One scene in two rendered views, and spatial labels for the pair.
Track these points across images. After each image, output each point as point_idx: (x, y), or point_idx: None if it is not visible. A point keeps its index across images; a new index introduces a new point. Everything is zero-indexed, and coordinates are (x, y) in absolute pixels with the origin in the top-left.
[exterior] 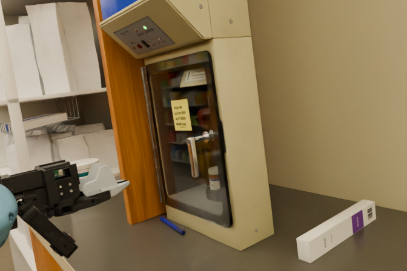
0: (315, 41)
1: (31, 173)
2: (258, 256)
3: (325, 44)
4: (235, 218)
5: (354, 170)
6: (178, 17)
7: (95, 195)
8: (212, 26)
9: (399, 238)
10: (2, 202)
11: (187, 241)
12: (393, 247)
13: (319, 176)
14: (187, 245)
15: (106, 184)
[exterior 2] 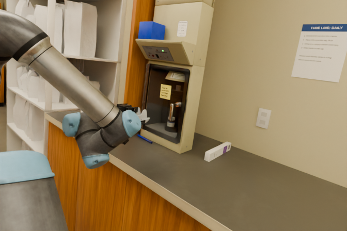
0: (221, 71)
1: (122, 107)
2: (188, 157)
3: (225, 74)
4: (182, 140)
5: (223, 129)
6: (183, 53)
7: (140, 120)
8: (194, 60)
9: (239, 158)
10: (138, 120)
11: (154, 146)
12: (237, 160)
13: (207, 129)
14: (155, 148)
15: (143, 117)
